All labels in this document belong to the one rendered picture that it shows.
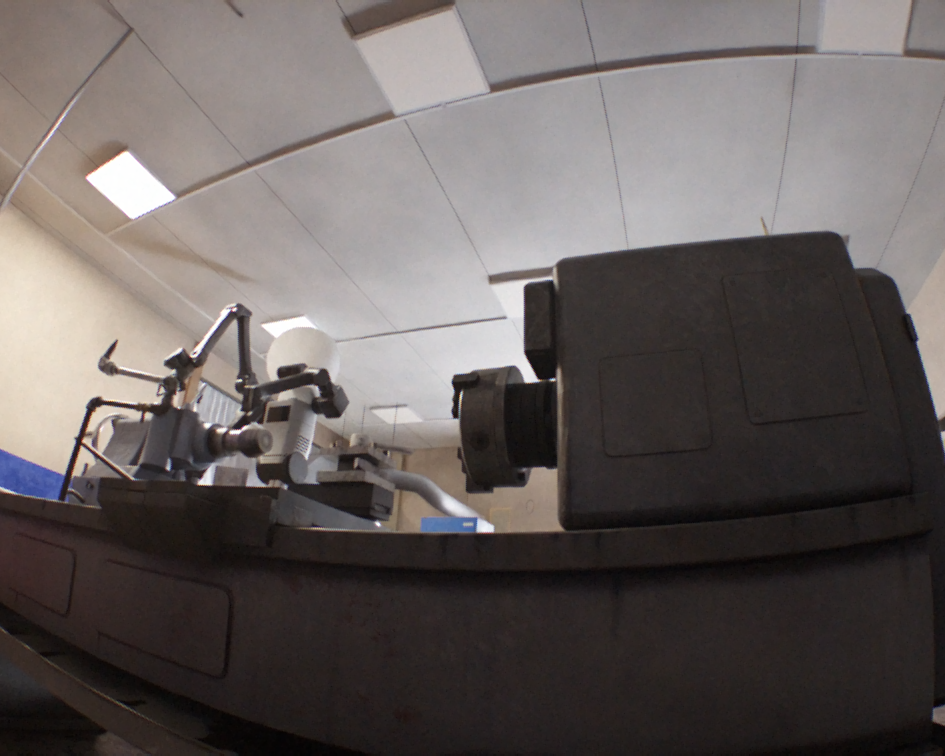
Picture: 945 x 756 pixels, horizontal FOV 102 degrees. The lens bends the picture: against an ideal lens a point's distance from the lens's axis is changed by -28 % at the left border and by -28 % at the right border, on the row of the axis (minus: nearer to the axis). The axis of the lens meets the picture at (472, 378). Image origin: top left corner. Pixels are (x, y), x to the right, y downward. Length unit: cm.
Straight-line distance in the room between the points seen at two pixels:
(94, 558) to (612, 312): 127
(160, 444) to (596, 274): 117
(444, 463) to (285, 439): 671
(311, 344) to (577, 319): 443
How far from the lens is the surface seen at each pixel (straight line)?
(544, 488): 842
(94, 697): 110
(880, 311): 101
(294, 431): 247
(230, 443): 145
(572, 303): 90
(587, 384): 83
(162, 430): 152
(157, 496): 100
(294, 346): 518
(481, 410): 98
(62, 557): 156
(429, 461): 915
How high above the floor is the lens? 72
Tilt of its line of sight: 25 degrees up
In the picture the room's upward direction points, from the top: 3 degrees clockwise
